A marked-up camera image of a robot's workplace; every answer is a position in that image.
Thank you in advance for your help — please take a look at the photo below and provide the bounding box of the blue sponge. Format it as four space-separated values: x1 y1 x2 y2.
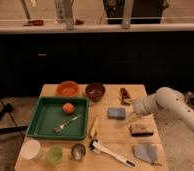
107 108 126 120

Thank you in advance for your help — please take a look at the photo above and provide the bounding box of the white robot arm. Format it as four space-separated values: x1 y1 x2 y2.
130 87 194 133

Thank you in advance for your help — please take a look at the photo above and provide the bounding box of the dark maroon bowl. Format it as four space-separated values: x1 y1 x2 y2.
85 82 105 102

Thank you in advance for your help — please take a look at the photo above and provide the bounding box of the red bowl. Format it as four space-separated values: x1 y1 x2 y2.
56 81 79 97

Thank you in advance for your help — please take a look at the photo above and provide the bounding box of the dark red toy food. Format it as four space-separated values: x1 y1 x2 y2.
120 88 131 105

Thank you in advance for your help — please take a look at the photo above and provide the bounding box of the grey blue cloth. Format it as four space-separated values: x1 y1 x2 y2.
133 143 158 164

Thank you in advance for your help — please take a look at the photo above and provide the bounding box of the white dish brush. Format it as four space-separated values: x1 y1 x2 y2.
89 139 135 168

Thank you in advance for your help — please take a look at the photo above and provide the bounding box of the small metal cup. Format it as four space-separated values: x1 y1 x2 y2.
71 143 86 161

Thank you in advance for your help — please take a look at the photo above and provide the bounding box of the orange fruit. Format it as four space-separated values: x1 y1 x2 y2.
62 103 75 115

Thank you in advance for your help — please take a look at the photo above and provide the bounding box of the silver fork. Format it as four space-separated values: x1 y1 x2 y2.
54 115 80 133

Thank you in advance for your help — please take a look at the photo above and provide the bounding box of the green plastic tray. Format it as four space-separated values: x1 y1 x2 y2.
26 96 89 140

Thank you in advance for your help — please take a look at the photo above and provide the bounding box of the green plastic cup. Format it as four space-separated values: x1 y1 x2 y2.
46 145 62 165

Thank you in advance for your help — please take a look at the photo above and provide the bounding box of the white cup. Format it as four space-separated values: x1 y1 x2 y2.
20 140 42 160

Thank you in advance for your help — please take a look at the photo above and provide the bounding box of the black cabinet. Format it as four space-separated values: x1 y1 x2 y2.
0 31 194 96

